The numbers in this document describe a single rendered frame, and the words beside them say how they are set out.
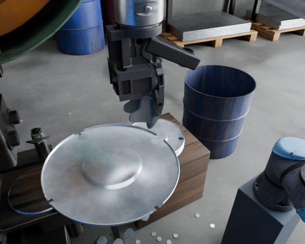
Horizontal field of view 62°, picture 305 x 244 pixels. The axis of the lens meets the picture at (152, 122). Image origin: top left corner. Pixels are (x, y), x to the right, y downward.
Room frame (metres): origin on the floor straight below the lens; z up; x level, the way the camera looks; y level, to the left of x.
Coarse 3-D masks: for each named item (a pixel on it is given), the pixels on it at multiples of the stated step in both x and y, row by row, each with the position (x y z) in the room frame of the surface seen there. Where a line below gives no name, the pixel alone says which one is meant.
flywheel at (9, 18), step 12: (0, 0) 0.64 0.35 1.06; (12, 0) 0.64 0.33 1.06; (24, 0) 0.65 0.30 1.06; (36, 0) 0.66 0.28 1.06; (48, 0) 0.67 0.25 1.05; (0, 12) 0.63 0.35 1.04; (12, 12) 0.64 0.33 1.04; (24, 12) 0.65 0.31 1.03; (36, 12) 0.66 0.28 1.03; (0, 24) 0.63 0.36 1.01; (12, 24) 0.63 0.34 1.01
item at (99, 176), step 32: (96, 128) 0.51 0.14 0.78; (128, 128) 0.52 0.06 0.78; (64, 160) 0.40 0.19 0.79; (96, 160) 0.39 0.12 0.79; (128, 160) 0.40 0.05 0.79; (160, 160) 0.40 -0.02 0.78; (64, 192) 0.31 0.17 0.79; (96, 192) 0.31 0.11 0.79; (128, 192) 0.31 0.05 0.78; (160, 192) 0.32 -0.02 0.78; (96, 224) 0.24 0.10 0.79
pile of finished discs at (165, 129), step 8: (160, 120) 1.08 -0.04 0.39; (152, 128) 1.01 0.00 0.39; (160, 128) 1.01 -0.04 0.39; (168, 128) 1.01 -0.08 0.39; (176, 128) 1.01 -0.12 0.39; (160, 136) 0.94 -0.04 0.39; (168, 136) 0.95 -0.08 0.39; (176, 136) 0.95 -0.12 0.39; (176, 144) 0.89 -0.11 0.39; (176, 152) 0.84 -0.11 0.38
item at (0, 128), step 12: (0, 96) 0.36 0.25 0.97; (0, 108) 0.32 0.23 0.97; (0, 120) 0.30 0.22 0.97; (12, 120) 0.34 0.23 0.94; (0, 132) 0.28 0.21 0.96; (12, 132) 0.30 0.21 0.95; (0, 144) 0.27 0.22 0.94; (12, 144) 0.29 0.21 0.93; (0, 156) 0.27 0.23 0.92; (12, 156) 0.28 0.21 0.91; (0, 168) 0.27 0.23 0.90
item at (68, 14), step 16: (64, 0) 0.77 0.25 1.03; (80, 0) 0.66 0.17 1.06; (48, 16) 0.76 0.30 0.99; (64, 16) 0.66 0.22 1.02; (16, 32) 0.76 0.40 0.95; (32, 32) 0.71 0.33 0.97; (48, 32) 0.64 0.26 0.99; (0, 48) 0.67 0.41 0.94; (16, 48) 0.64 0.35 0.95; (32, 48) 0.61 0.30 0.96
